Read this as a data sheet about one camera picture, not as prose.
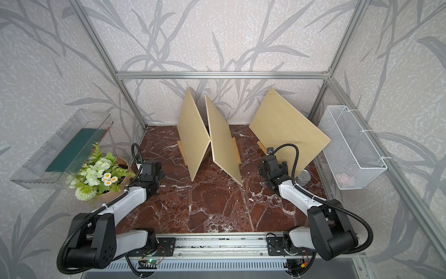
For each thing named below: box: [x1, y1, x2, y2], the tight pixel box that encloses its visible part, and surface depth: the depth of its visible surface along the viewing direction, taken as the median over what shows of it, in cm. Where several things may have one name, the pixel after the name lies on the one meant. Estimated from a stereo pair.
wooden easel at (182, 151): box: [177, 140, 187, 166], surface depth 101 cm
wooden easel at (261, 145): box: [256, 136, 268, 156], surface depth 107 cm
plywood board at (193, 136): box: [177, 88, 211, 182], surface depth 86 cm
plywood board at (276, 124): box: [249, 87, 332, 175], surface depth 89 cm
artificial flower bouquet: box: [69, 142, 136, 202], surface depth 65 cm
